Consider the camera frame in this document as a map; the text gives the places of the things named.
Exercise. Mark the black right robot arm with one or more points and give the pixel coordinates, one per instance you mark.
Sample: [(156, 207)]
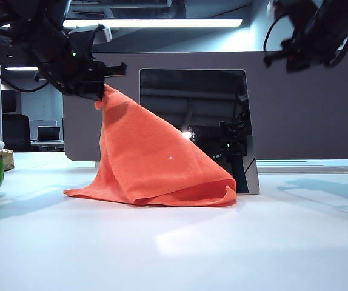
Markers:
[(328, 18)]

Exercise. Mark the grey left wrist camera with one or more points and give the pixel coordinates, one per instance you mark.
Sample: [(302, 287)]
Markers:
[(101, 31)]

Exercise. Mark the orange microfiber cloth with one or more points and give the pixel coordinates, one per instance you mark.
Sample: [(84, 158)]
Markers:
[(149, 157)]

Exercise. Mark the white partition bracket foot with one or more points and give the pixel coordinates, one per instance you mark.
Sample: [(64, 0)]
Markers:
[(97, 165)]

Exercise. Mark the short ceiling light strip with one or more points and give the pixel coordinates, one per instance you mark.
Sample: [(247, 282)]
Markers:
[(21, 69)]

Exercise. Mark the brown cardboard box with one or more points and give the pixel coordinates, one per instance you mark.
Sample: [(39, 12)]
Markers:
[(7, 159)]

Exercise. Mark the black office chair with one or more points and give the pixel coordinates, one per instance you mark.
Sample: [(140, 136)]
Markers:
[(16, 133)]

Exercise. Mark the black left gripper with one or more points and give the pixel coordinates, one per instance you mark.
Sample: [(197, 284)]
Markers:
[(71, 69)]

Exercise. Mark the open background laptop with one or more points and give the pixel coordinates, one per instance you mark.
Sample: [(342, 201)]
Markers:
[(48, 134)]

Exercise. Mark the square standing table mirror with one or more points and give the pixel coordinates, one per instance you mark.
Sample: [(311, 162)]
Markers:
[(192, 97)]

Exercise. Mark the grey desk partition panel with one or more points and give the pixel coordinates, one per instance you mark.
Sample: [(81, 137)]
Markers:
[(298, 121)]

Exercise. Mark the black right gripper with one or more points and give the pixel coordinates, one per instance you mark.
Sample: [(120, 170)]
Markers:
[(295, 57)]

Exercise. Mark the white background desk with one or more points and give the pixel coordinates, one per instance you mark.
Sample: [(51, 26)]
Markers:
[(46, 146)]

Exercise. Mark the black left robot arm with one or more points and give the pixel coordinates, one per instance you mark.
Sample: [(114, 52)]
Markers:
[(16, 24)]

